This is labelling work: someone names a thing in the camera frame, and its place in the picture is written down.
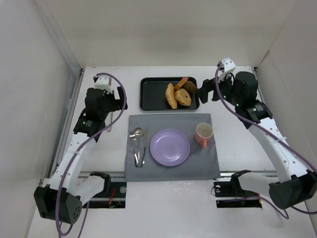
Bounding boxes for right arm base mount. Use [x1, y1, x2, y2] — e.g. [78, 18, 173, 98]
[211, 180, 262, 208]

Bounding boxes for purple plate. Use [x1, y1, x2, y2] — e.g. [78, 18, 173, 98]
[150, 129, 190, 167]

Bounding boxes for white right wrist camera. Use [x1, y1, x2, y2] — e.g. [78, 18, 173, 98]
[217, 58, 236, 82]

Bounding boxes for silver knife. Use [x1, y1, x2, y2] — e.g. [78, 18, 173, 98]
[140, 127, 149, 167]

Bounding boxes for metal tongs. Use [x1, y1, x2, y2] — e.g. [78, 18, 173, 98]
[105, 112, 114, 132]

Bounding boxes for round bagel bread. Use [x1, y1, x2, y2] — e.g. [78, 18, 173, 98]
[174, 88, 192, 107]

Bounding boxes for orange bread slice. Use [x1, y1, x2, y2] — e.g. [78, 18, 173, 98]
[174, 77, 189, 91]

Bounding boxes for silver fork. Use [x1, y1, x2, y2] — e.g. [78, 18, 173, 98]
[129, 131, 139, 167]

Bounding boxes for silver spoon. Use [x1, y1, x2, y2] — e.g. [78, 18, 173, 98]
[134, 127, 144, 167]

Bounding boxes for dark brown bread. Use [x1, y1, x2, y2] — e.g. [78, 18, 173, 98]
[183, 81, 198, 92]

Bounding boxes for long golden bread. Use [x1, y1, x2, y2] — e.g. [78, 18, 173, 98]
[165, 83, 177, 109]

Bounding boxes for pink mug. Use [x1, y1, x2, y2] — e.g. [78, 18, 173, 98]
[195, 123, 213, 148]

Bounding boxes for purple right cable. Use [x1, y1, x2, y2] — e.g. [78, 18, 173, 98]
[214, 64, 317, 220]

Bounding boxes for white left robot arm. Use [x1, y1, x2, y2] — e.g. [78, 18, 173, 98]
[34, 86, 128, 225]

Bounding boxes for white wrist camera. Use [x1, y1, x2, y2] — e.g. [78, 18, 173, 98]
[93, 75, 112, 93]
[217, 58, 236, 82]

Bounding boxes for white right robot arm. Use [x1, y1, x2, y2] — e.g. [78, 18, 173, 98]
[197, 71, 317, 210]

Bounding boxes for grey cloth placemat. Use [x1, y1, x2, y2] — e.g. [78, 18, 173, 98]
[125, 114, 220, 182]

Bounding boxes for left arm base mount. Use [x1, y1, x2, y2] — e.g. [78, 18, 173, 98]
[89, 181, 127, 209]

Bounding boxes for black baking tray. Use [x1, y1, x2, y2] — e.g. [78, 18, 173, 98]
[140, 77, 200, 112]

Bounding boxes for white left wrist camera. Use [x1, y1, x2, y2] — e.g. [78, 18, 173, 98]
[93, 75, 112, 93]

